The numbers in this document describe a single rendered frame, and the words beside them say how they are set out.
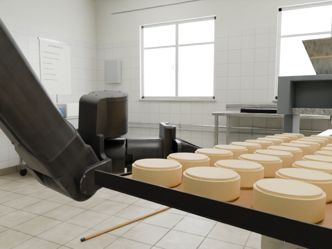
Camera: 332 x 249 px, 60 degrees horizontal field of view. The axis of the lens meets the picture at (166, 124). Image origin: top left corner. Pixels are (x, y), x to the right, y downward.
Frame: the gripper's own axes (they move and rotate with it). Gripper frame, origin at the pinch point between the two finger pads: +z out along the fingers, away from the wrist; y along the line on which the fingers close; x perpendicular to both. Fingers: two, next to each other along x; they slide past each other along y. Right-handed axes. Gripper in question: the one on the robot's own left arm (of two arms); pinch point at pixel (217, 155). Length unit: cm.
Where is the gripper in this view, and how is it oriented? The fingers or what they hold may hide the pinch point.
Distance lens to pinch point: 47.6
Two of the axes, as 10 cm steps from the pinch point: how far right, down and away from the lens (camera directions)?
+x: 1.3, 0.9, -9.9
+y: -0.2, 10.0, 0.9
